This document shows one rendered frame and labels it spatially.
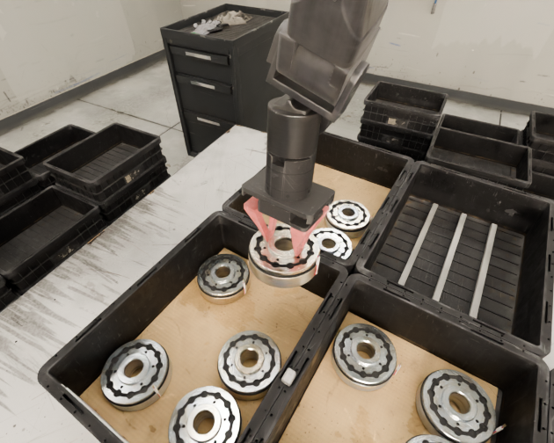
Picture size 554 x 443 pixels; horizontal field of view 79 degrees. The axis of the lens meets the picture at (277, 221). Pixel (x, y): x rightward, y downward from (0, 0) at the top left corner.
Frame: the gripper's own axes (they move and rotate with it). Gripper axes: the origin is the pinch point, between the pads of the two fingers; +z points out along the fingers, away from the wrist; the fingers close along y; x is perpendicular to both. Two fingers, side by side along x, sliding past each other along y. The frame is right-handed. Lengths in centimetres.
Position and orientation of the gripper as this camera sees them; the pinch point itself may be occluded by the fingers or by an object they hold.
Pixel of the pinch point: (283, 242)
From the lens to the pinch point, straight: 47.4
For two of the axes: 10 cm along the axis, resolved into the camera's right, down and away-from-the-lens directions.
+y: -8.3, -3.9, 4.1
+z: -0.5, 7.7, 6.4
